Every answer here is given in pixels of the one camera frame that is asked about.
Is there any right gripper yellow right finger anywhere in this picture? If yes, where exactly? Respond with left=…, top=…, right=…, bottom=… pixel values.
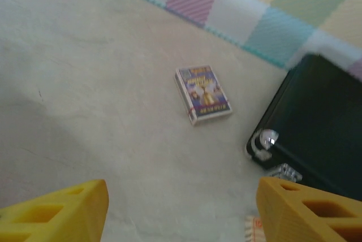
left=256, top=176, right=362, bottom=242

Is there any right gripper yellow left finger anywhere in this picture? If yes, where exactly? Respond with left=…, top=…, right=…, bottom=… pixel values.
left=0, top=179, right=110, bottom=242

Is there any black hard case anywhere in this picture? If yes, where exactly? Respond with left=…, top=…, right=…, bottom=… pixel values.
left=244, top=53, right=362, bottom=203

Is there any small purple card box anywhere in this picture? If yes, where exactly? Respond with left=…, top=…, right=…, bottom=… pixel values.
left=174, top=65, right=233, bottom=128

